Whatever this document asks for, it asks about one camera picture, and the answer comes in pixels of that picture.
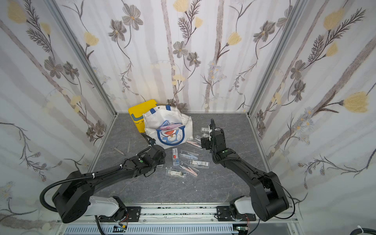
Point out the clear case with pink compass centre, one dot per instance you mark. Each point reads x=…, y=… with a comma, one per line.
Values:
x=189, y=169

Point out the clear case with red label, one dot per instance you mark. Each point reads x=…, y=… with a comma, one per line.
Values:
x=175, y=157

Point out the pink compass set case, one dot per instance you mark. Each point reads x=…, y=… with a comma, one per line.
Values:
x=169, y=126

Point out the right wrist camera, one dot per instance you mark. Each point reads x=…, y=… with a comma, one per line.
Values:
x=212, y=129

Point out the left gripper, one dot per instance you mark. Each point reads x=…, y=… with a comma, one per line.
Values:
x=163, y=158

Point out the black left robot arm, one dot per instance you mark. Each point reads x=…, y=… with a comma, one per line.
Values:
x=74, y=197

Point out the clear long compass case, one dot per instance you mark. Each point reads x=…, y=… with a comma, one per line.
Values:
x=199, y=164

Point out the right arm mounting base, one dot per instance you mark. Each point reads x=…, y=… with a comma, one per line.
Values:
x=230, y=214

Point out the aluminium front rail frame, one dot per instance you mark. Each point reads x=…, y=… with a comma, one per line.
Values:
x=196, y=219

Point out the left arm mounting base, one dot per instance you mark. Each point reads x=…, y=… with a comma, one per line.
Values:
x=123, y=214

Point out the clear case small lower centre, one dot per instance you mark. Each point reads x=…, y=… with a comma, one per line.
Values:
x=175, y=173

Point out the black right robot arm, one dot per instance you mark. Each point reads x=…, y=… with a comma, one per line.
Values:
x=268, y=197

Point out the white canvas cartoon tote bag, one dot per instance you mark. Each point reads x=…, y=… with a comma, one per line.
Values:
x=155, y=117

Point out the yellow plastic lidded box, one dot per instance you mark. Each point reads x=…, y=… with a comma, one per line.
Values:
x=137, y=112

